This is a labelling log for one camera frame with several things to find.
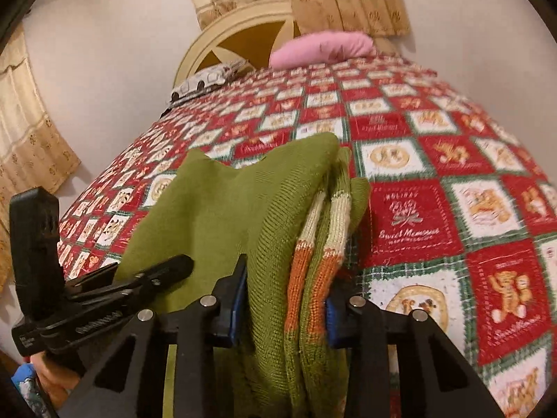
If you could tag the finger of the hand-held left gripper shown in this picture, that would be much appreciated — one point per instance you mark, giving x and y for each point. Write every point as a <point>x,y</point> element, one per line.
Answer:
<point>161,270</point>
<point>113,294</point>

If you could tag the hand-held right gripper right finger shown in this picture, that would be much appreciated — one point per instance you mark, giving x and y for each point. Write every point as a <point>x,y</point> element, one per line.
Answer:
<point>333,326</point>

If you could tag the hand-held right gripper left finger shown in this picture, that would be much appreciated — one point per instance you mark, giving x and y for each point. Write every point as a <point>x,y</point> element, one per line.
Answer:
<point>237,318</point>

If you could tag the green orange cream knit sweater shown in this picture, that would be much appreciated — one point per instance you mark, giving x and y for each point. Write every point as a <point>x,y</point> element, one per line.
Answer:
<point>226,209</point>

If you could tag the person's left hand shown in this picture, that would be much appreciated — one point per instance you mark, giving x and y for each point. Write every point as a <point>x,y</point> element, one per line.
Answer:
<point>50,379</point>

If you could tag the blue printed clothing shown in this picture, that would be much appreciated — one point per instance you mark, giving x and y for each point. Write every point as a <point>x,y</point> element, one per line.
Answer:
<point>28,392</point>

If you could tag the white grey patterned pillow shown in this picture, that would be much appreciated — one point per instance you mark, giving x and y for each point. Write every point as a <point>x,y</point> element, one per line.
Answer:
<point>204,80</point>

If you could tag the red white printed quilt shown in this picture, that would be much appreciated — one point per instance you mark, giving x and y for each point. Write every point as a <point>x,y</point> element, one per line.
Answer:
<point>435,148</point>

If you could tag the cream gold round headboard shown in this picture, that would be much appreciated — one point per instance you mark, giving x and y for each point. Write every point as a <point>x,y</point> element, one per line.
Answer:
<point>248,41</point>

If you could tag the pink pillow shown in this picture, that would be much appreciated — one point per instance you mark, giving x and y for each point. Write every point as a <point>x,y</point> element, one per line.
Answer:
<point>322,48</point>

